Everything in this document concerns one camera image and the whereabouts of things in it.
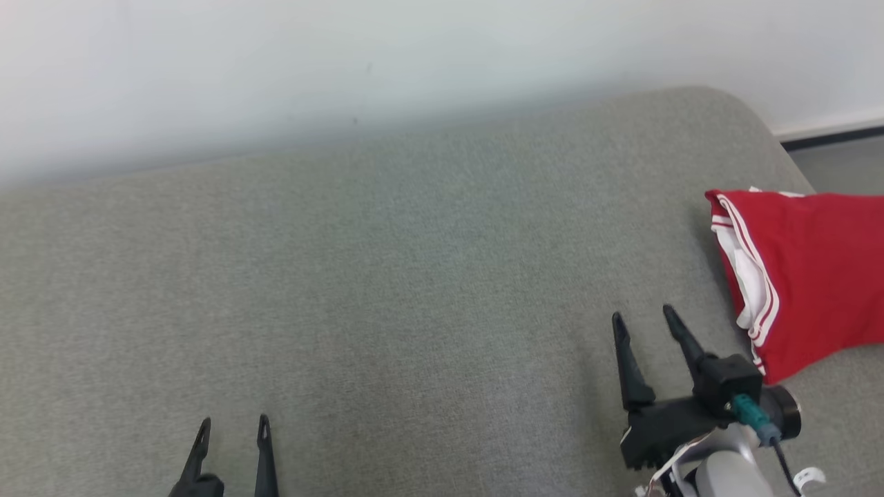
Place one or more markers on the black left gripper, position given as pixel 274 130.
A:
pixel 197 486

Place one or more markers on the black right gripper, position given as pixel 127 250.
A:
pixel 663 431

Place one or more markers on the red T-shirt with white panel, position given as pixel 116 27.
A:
pixel 815 276

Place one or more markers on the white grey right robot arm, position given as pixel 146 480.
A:
pixel 725 476

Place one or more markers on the grey fabric sofa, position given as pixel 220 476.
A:
pixel 380 290

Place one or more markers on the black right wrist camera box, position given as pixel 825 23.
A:
pixel 728 376

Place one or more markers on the black wall baseboard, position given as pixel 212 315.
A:
pixel 836 136

